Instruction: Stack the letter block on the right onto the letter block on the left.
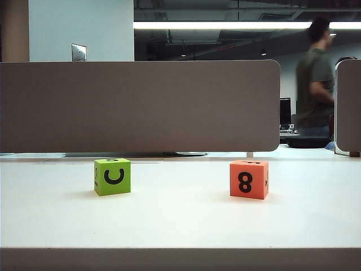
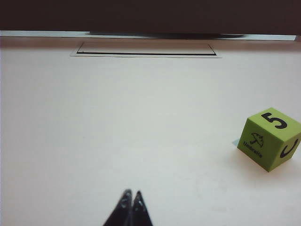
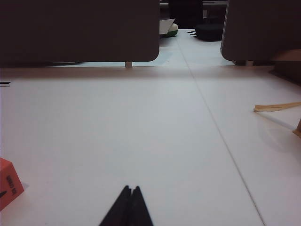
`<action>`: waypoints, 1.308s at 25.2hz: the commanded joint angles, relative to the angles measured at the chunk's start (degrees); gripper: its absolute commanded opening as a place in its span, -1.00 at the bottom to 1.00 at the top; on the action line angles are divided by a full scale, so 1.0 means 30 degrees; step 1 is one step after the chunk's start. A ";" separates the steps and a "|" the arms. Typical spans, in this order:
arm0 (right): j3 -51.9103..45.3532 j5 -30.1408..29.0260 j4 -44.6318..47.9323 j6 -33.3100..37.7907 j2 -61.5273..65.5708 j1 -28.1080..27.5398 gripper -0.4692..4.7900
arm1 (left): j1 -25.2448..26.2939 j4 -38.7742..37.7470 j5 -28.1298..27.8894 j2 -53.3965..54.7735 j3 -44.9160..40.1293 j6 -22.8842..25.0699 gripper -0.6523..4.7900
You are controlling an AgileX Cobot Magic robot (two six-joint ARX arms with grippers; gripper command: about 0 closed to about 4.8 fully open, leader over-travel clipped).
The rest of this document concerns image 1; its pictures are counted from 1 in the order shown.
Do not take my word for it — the wide grey desk divider panel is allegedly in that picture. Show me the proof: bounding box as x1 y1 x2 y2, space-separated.
0 59 281 154

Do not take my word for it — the orange letter block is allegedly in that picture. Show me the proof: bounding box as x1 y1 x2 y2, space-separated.
230 160 270 200

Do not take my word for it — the narrow grey desk divider panel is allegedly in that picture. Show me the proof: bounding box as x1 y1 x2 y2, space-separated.
334 59 361 157

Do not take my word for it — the metal wall switch plate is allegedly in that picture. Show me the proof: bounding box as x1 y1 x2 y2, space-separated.
71 43 87 62

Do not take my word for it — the black computer monitor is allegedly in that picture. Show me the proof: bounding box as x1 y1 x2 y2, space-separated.
279 97 292 125

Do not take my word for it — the green letter block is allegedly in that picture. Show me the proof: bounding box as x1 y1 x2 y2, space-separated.
94 158 132 196

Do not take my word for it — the person in green shirt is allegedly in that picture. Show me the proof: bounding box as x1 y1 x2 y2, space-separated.
296 16 336 139

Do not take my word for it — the long ceiling light strip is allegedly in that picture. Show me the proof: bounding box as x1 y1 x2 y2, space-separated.
133 21 361 30

